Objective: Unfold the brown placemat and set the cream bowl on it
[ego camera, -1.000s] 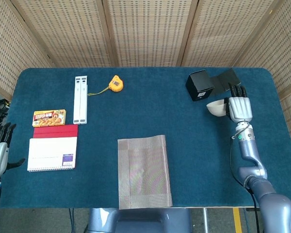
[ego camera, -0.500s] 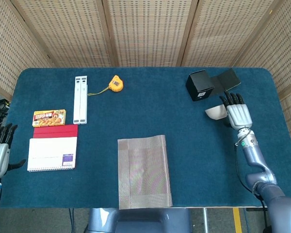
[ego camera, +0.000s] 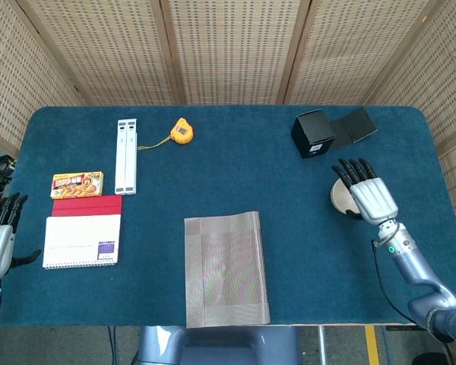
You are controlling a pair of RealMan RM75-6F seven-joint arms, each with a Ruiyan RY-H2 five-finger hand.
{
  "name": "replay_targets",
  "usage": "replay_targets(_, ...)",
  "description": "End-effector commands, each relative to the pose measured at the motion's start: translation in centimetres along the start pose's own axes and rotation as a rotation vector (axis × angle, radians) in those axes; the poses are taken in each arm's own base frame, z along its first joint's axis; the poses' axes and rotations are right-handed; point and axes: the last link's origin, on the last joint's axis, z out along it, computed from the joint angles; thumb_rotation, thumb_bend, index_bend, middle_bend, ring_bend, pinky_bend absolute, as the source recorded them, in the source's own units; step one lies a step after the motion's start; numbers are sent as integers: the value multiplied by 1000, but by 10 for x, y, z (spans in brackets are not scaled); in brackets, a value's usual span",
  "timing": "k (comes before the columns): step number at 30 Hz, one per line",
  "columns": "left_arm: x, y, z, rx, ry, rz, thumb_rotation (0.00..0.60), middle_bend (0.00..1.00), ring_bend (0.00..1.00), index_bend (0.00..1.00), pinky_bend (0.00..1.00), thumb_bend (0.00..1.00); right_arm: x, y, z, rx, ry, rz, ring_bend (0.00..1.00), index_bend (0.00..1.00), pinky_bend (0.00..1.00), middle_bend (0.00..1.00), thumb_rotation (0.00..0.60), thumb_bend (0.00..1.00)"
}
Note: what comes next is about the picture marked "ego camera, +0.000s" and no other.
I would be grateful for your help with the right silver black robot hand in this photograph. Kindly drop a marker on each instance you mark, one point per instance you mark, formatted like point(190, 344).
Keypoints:
point(374, 199)

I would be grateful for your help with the cream round bowl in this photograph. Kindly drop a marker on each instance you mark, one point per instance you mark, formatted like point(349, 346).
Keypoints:
point(340, 197)

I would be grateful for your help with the grey-brown woven placemat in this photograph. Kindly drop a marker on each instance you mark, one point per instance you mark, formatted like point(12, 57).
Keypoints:
point(228, 266)

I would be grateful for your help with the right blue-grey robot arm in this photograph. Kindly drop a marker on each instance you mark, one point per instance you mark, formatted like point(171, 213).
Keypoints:
point(414, 266)

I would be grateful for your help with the black folded card flap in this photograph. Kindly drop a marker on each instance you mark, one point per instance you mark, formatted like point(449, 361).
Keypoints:
point(361, 125)

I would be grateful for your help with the black cube box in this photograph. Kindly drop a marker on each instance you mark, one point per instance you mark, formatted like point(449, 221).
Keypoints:
point(313, 131)

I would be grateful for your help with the red spiral notebook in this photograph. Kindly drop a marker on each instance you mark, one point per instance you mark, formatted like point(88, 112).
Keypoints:
point(87, 203)

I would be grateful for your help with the yellow curry roux box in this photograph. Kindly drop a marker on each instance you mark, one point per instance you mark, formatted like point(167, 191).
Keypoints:
point(76, 185)

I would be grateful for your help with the woven bamboo screen panel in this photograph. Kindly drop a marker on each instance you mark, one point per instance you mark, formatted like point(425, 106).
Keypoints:
point(235, 49)
point(441, 76)
point(7, 76)
point(346, 49)
point(99, 49)

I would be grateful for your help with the white folding laptop stand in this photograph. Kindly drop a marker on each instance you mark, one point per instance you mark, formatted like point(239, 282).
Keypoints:
point(125, 159)

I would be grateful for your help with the metal table leg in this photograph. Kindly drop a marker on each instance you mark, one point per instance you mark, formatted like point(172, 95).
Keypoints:
point(321, 346)

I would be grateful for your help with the blue felt table cover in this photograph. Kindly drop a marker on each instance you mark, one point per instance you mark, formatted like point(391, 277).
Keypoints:
point(213, 175)

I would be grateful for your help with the yellow tape measure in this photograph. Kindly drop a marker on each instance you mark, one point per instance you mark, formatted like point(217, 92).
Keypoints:
point(182, 132)

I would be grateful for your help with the blue robot torso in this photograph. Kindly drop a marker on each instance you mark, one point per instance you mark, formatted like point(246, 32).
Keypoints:
point(213, 346)

